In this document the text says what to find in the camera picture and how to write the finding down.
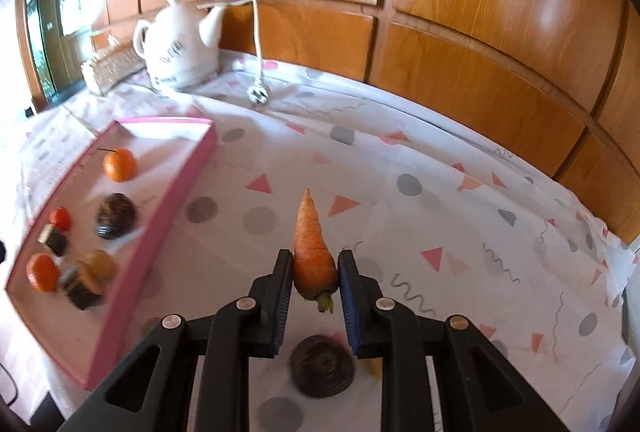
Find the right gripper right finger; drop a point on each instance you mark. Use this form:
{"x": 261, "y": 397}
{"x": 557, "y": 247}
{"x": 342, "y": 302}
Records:
{"x": 437, "y": 375}

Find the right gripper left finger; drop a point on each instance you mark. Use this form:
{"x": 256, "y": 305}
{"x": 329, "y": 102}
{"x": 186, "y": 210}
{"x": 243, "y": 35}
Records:
{"x": 194, "y": 370}

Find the yellow longan fruit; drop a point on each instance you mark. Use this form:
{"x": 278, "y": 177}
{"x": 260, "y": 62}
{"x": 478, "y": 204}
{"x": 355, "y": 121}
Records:
{"x": 375, "y": 367}
{"x": 101, "y": 265}

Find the dark water chestnut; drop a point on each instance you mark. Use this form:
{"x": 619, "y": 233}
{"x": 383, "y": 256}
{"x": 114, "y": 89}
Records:
{"x": 320, "y": 367}
{"x": 115, "y": 217}

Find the yellow longan fruit front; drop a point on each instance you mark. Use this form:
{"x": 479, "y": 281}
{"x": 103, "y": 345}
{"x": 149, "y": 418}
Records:
{"x": 101, "y": 265}

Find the small orange carrot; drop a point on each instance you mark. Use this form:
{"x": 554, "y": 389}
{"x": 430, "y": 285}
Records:
{"x": 315, "y": 274}

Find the orange tangerine front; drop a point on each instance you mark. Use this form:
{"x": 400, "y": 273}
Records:
{"x": 42, "y": 272}

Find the orange tangerine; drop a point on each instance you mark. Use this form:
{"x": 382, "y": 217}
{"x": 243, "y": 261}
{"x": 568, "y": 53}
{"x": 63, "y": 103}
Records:
{"x": 119, "y": 164}
{"x": 42, "y": 272}

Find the red cherry tomato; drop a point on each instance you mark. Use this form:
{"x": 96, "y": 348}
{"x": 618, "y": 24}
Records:
{"x": 60, "y": 218}

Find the pink shallow box tray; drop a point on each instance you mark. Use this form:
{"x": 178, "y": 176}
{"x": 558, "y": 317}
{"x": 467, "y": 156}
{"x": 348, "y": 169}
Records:
{"x": 170, "y": 153}

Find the patterned white tablecloth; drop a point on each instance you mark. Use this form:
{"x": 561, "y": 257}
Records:
{"x": 445, "y": 220}

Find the ornate tissue box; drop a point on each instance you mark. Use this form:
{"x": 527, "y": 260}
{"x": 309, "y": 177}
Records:
{"x": 110, "y": 65}

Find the white ceramic electric kettle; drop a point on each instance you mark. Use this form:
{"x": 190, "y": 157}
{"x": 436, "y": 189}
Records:
{"x": 180, "y": 47}

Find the wooden door with glass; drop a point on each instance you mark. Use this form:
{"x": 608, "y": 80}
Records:
{"x": 55, "y": 38}

